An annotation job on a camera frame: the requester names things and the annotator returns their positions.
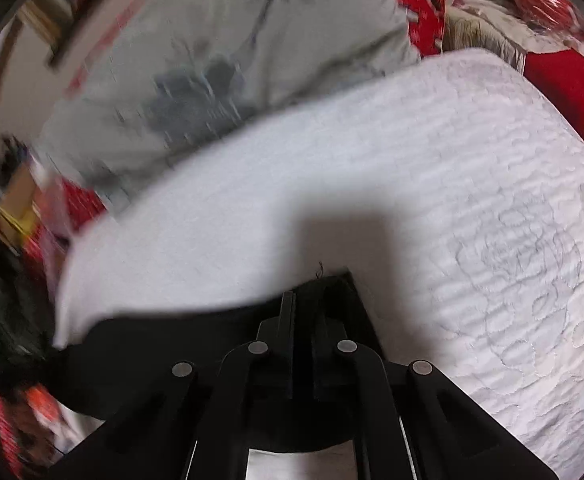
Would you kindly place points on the dark clothing pile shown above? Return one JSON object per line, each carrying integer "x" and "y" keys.
{"x": 7, "y": 310}

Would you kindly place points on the grey floral pillow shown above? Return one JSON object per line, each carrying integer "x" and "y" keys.
{"x": 197, "y": 35}

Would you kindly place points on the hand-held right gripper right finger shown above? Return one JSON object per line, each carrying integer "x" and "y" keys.
{"x": 329, "y": 360}

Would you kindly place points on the yellow packet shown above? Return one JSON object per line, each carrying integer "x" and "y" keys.
{"x": 17, "y": 225}

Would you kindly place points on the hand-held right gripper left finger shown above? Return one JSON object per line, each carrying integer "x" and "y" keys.
{"x": 288, "y": 350}

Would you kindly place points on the red printed wrapping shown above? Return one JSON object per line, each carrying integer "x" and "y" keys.
{"x": 27, "y": 420}

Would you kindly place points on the brown cardboard box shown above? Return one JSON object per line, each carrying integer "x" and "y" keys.
{"x": 17, "y": 187}

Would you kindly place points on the white quilted bedspread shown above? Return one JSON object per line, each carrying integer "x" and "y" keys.
{"x": 421, "y": 160}

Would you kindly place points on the black pants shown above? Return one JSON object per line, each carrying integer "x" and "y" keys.
{"x": 122, "y": 360}

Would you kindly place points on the plain red cloth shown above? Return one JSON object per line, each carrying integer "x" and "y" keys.
{"x": 571, "y": 95}

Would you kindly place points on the beige knitted cloth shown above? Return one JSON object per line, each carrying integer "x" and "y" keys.
{"x": 481, "y": 30}

